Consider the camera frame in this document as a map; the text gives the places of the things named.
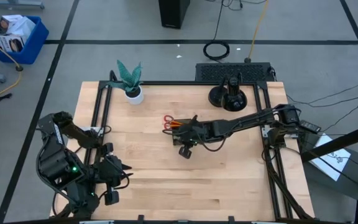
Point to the white paper bag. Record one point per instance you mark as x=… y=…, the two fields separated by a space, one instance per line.
x=19 y=26

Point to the black mesh desk organizer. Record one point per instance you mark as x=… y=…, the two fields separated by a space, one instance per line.
x=182 y=121

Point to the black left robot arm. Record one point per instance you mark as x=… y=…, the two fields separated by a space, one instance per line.
x=61 y=155

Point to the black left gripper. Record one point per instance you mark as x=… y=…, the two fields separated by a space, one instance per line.
x=110 y=171

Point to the black computer tower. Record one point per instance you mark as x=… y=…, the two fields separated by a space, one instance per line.
x=172 y=12

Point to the black diagonal mount beam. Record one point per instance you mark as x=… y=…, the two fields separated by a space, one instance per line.
x=337 y=144

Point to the white plant pot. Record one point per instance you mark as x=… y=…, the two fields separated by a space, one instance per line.
x=134 y=98

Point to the green snake plant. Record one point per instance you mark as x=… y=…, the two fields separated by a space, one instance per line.
x=129 y=77

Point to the white paper sheet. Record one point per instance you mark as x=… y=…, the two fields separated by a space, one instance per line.
x=337 y=158

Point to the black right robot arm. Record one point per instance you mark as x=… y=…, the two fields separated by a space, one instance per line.
x=253 y=121

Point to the black vented computer case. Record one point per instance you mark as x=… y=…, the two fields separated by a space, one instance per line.
x=233 y=72

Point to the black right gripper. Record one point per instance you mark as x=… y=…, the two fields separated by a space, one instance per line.
x=194 y=133

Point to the blue plastic bin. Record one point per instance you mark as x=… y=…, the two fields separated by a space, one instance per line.
x=34 y=46

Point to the white printed carton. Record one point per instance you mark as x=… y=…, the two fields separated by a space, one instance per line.
x=9 y=43

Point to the black power adapter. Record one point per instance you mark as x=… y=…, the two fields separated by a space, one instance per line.
x=310 y=126

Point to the black metal table frame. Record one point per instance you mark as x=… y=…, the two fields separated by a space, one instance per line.
x=182 y=83

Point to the black desk lamp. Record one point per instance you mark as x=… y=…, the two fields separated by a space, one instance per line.
x=233 y=99

